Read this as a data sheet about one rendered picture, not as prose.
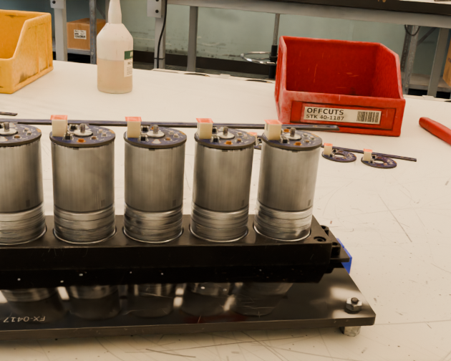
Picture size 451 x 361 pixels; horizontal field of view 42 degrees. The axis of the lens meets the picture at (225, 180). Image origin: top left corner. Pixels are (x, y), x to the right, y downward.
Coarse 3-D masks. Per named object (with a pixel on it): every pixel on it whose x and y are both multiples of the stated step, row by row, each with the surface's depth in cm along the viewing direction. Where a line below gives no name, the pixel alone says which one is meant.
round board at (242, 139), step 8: (216, 128) 24; (216, 136) 23; (240, 136) 24; (248, 136) 24; (208, 144) 23; (216, 144) 23; (224, 144) 23; (232, 144) 23; (240, 144) 23; (248, 144) 23
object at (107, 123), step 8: (0, 120) 24; (8, 120) 24; (16, 120) 24; (24, 120) 24; (32, 120) 24; (40, 120) 24; (48, 120) 24; (72, 120) 24; (80, 120) 24; (88, 120) 24; (96, 120) 25; (104, 120) 25; (112, 120) 25; (232, 128) 25; (240, 128) 25; (248, 128) 25; (256, 128) 25; (264, 128) 25; (288, 128) 26; (296, 128) 26; (304, 128) 26; (312, 128) 26; (320, 128) 26; (328, 128) 26; (336, 128) 26
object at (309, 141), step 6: (282, 132) 25; (288, 132) 25; (300, 132) 25; (306, 132) 25; (264, 138) 24; (282, 138) 23; (306, 138) 24; (312, 138) 24; (318, 138) 24; (270, 144) 23; (276, 144) 23; (282, 144) 23; (288, 144) 23; (306, 144) 23; (312, 144) 23; (318, 144) 24
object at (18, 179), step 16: (32, 144) 22; (0, 160) 21; (16, 160) 22; (32, 160) 22; (0, 176) 22; (16, 176) 22; (32, 176) 22; (0, 192) 22; (16, 192) 22; (32, 192) 22; (0, 208) 22; (16, 208) 22; (32, 208) 23; (0, 224) 22; (16, 224) 22; (32, 224) 23; (0, 240) 23; (16, 240) 23; (32, 240) 23
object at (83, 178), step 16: (112, 144) 23; (64, 160) 22; (80, 160) 22; (96, 160) 22; (112, 160) 23; (64, 176) 22; (80, 176) 22; (96, 176) 22; (112, 176) 23; (64, 192) 22; (80, 192) 22; (96, 192) 23; (112, 192) 23; (64, 208) 23; (80, 208) 23; (96, 208) 23; (112, 208) 24; (64, 224) 23; (80, 224) 23; (96, 224) 23; (112, 224) 24; (64, 240) 23; (80, 240) 23; (96, 240) 23
